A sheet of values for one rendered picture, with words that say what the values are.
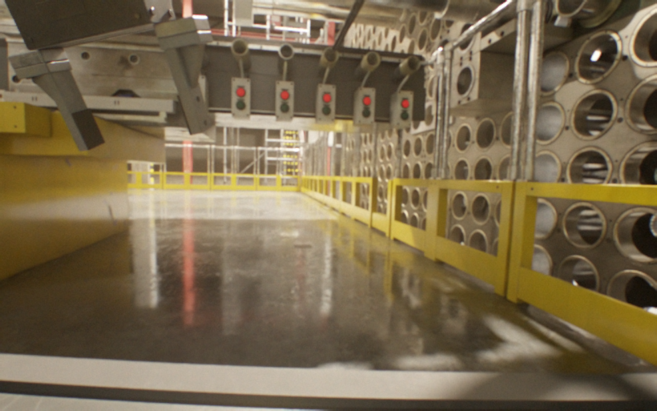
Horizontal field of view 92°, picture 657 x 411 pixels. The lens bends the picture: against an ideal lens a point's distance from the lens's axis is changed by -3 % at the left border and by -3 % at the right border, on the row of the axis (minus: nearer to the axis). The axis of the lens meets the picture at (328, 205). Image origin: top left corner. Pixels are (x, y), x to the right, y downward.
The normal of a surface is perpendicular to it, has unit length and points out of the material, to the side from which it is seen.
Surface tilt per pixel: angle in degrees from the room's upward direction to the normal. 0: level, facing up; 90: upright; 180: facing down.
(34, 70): 113
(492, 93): 90
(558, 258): 90
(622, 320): 90
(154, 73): 90
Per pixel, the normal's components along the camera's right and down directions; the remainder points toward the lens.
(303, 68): 0.18, 0.09
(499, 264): -0.98, -0.01
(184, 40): -0.09, 0.47
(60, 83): 0.99, -0.09
